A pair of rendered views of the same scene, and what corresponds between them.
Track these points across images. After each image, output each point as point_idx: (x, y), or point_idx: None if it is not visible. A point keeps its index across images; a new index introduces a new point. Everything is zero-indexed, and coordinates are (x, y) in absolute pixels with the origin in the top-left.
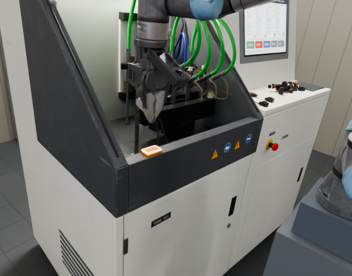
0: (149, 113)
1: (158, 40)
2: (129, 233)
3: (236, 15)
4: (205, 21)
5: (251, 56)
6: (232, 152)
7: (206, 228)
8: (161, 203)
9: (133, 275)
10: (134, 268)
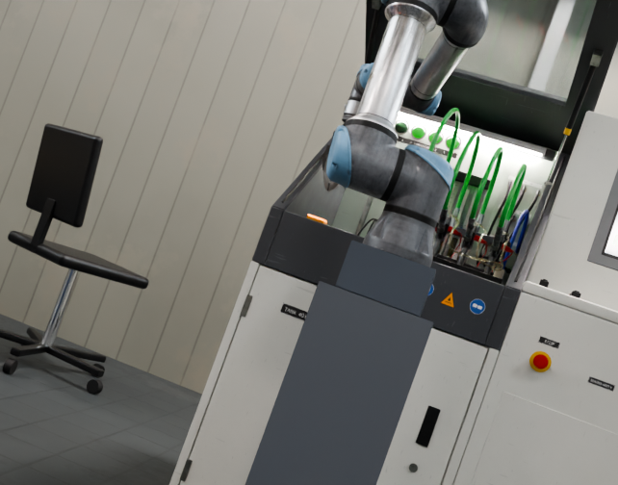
0: (324, 175)
1: (349, 113)
2: (256, 292)
3: (601, 191)
4: (466, 146)
5: None
6: (436, 305)
7: None
8: (302, 288)
9: (238, 363)
10: (243, 350)
